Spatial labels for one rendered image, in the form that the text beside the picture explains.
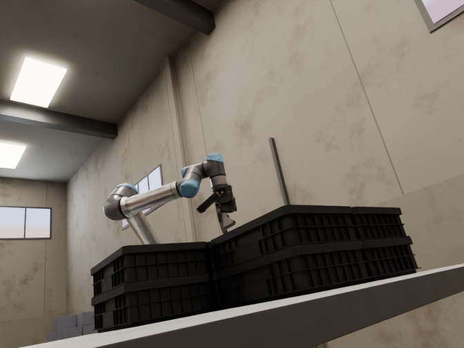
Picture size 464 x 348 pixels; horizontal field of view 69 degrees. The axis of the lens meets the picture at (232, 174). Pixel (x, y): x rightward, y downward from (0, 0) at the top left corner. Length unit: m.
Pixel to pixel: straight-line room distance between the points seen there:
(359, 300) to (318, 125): 3.30
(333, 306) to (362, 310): 0.05
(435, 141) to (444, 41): 0.81
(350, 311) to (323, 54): 3.61
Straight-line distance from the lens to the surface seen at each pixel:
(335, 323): 0.38
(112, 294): 1.20
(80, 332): 7.68
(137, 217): 1.73
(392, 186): 3.20
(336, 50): 3.84
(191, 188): 1.40
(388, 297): 0.49
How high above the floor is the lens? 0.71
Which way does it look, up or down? 21 degrees up
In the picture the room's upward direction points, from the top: 11 degrees counter-clockwise
